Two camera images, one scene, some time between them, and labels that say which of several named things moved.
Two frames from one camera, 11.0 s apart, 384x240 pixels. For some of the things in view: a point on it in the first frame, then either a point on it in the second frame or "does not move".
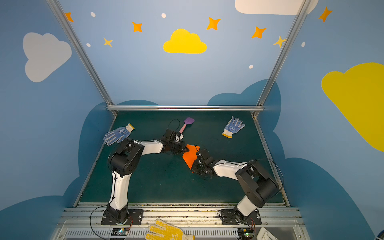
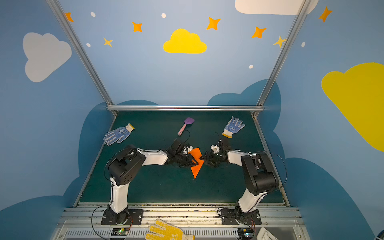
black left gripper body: (178, 147) to (184, 157)
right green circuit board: (245, 232) does not move
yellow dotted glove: (161, 230) does not move
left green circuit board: (120, 231) does not move
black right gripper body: (199, 162) to (212, 156)
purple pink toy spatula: (188, 121) does not move
